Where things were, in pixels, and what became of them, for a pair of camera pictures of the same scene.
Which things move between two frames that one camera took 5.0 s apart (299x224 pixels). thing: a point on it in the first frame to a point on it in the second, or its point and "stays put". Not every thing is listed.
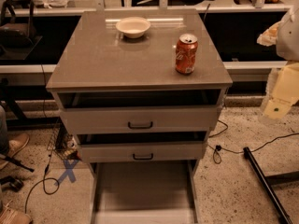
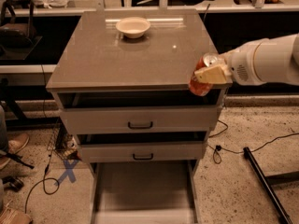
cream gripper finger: (277, 108) to (214, 75)
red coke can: (186, 50) to (199, 87)
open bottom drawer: (144, 192) stays put
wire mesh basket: (62, 141) stays put
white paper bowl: (134, 27) stays put
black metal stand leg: (267, 181) stays put
